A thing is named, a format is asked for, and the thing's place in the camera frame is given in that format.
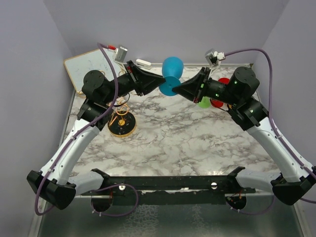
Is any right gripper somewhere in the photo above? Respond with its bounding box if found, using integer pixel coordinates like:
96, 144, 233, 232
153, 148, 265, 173
172, 67, 240, 106

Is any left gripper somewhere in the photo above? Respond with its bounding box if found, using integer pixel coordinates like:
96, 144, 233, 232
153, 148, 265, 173
102, 60, 166, 105

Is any green wine glass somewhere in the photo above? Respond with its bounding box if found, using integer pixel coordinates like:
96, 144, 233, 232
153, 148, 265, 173
197, 97, 211, 109

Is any blue wine glass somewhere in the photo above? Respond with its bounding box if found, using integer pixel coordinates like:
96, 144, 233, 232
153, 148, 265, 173
159, 57, 184, 96

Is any red wine glass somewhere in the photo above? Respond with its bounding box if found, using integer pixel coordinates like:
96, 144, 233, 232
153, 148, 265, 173
210, 78, 230, 109

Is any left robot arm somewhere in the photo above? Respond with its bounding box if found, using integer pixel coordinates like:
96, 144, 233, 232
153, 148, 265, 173
27, 61, 166, 210

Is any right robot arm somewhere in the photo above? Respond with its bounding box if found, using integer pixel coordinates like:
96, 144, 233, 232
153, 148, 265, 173
172, 67, 316, 205

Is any white whiteboard eraser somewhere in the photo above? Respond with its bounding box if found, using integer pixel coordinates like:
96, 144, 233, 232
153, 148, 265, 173
135, 59, 152, 70

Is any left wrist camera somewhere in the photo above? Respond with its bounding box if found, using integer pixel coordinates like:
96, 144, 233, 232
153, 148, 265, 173
108, 45, 128, 71

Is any gold wire glass rack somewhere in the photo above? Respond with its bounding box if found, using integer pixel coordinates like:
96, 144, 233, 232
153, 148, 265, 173
77, 70, 136, 137

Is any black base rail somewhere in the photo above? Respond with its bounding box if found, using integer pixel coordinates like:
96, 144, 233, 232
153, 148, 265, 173
84, 169, 255, 205

